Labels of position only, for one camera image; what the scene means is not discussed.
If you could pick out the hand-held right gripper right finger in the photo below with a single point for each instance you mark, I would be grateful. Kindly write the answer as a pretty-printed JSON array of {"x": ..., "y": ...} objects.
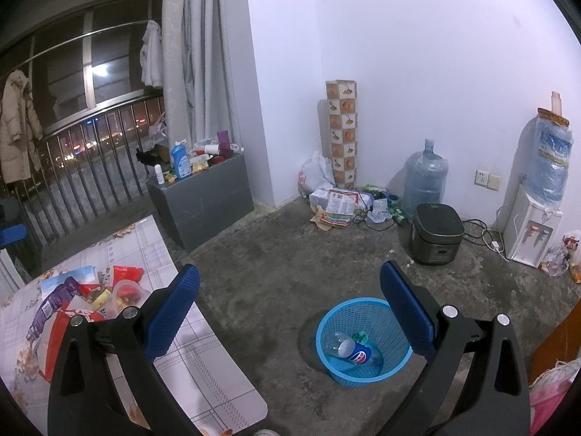
[{"x": 408, "y": 313}]

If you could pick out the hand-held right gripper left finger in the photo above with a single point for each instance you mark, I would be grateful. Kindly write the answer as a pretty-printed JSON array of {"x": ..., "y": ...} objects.
[{"x": 174, "y": 313}]

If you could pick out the blue plastic mesh basket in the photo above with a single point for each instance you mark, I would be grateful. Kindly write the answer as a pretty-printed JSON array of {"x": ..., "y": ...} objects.
[{"x": 358, "y": 374}]

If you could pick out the blue and white packet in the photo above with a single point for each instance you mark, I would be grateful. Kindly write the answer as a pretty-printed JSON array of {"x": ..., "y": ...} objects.
[{"x": 68, "y": 279}]

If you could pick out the clear plastic food container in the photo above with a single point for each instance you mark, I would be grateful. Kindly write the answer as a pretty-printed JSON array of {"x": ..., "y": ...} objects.
[{"x": 129, "y": 297}]

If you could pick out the small green wrapper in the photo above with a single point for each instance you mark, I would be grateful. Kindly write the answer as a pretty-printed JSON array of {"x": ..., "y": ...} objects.
[{"x": 361, "y": 337}]

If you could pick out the red snack wrapper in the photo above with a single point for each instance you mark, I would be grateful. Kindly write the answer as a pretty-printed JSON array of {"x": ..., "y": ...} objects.
[{"x": 127, "y": 277}]

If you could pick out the floral checked tablecloth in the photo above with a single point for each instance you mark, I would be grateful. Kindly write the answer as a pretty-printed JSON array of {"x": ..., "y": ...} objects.
[{"x": 213, "y": 363}]

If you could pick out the clear plastic soda bottle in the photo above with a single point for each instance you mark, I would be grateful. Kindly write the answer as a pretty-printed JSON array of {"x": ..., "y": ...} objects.
[{"x": 358, "y": 354}]

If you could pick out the yellow snack packet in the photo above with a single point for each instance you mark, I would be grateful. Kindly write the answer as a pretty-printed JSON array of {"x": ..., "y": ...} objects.
[{"x": 102, "y": 299}]

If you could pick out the black rice cooker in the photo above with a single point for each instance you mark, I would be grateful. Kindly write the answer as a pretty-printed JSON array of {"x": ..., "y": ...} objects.
[{"x": 435, "y": 236}]

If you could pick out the green bottle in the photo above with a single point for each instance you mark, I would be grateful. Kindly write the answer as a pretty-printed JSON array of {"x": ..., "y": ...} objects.
[{"x": 399, "y": 215}]

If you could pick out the grey cabinet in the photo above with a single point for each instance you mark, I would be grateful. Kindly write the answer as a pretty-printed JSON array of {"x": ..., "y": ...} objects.
[{"x": 209, "y": 200}]

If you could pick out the purple snack packet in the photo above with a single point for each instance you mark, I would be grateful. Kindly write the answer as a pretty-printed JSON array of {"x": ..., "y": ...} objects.
[{"x": 54, "y": 306}]

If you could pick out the crumpled paper packets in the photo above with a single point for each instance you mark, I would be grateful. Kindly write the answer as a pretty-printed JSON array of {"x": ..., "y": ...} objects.
[{"x": 329, "y": 222}]

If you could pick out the red and white snack bag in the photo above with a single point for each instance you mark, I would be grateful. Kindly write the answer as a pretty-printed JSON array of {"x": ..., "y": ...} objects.
[{"x": 56, "y": 345}]

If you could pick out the empty blue water jug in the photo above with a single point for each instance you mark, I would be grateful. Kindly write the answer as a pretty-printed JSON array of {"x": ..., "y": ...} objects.
[{"x": 424, "y": 181}]

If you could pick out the small white bottle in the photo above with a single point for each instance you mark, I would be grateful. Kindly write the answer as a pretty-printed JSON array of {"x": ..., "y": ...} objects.
[{"x": 158, "y": 176}]

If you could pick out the white water dispenser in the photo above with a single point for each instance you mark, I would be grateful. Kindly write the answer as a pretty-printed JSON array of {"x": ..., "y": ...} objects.
[{"x": 522, "y": 231}]

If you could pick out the wooden door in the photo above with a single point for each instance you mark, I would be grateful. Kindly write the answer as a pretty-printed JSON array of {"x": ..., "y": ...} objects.
[{"x": 556, "y": 340}]

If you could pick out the clear plastic snack bag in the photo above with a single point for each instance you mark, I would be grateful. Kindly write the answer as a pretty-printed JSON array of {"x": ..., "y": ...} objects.
[{"x": 556, "y": 261}]

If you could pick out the black cloth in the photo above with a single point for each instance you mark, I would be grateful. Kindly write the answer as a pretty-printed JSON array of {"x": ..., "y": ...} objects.
[{"x": 145, "y": 156}]

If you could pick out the brown cardboard box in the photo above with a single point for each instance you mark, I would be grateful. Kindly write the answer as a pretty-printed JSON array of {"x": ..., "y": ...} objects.
[{"x": 162, "y": 152}]

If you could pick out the pink cloth bag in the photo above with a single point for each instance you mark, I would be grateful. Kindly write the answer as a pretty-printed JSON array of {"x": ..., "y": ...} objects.
[{"x": 551, "y": 399}]

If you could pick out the white plastic bag red print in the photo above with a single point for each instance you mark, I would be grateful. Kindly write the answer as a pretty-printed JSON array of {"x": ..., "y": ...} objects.
[{"x": 315, "y": 172}]

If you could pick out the metal balcony railing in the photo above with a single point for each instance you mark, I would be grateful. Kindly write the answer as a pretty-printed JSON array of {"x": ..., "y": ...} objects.
[{"x": 81, "y": 168}]

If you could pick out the purple box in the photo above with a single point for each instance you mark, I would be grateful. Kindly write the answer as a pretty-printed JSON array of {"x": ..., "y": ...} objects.
[{"x": 224, "y": 143}]

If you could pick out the blue plastic object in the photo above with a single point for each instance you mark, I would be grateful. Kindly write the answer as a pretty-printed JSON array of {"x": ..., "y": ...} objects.
[{"x": 11, "y": 235}]

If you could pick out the patterned cardboard box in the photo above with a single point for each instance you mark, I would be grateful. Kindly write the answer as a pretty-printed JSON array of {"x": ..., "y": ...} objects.
[{"x": 341, "y": 136}]

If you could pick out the wrapped water jug on dispenser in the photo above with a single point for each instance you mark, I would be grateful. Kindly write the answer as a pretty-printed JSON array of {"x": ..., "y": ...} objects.
[{"x": 551, "y": 163}]

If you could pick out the beige hanging coat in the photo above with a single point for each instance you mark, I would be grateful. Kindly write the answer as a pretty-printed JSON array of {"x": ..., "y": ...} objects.
[{"x": 18, "y": 131}]

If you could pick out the woven basket lid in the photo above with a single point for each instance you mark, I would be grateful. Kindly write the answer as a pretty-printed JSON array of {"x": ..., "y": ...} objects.
[{"x": 553, "y": 117}]

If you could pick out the white hanging jacket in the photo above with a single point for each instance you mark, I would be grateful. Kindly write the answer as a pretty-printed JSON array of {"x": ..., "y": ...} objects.
[{"x": 151, "y": 54}]

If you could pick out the grey curtain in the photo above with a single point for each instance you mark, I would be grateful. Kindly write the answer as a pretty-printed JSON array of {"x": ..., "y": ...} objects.
[{"x": 199, "y": 54}]

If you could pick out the balcony window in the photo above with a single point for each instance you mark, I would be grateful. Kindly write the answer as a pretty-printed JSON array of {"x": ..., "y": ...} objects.
[{"x": 113, "y": 54}]

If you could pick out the metal clothes rod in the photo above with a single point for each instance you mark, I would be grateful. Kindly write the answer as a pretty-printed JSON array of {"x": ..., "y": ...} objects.
[{"x": 81, "y": 37}]

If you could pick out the wall power outlet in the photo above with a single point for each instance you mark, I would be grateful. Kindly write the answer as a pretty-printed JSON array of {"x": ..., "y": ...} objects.
[{"x": 487, "y": 179}]

